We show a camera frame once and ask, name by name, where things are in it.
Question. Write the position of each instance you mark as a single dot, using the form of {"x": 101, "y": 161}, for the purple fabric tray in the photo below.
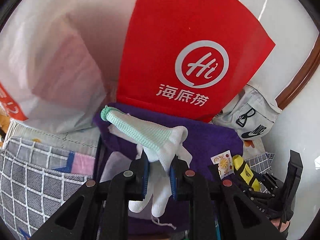
{"x": 207, "y": 142}

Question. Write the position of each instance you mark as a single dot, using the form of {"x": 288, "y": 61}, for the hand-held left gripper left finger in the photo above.
{"x": 145, "y": 177}

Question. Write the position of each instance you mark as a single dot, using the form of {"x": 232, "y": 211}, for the white plastic shopping bag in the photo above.
{"x": 50, "y": 67}

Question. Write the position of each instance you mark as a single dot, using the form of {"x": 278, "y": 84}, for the grey waist bag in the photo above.
{"x": 255, "y": 115}

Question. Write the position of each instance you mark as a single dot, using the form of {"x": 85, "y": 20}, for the grey checked blanket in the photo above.
{"x": 37, "y": 180}

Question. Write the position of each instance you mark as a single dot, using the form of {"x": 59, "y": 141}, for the brown wooden door frame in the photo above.
{"x": 300, "y": 85}

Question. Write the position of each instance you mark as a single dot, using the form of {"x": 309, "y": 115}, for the red paper bag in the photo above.
{"x": 175, "y": 30}

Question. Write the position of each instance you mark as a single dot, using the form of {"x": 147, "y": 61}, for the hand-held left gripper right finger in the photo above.
{"x": 173, "y": 180}

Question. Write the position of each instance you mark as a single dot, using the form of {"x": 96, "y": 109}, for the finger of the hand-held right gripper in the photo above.
{"x": 296, "y": 170}

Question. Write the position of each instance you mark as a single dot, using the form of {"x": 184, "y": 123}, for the fruit print wipe packet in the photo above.
{"x": 222, "y": 162}

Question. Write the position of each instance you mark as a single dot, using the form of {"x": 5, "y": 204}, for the white knit glove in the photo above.
{"x": 160, "y": 140}

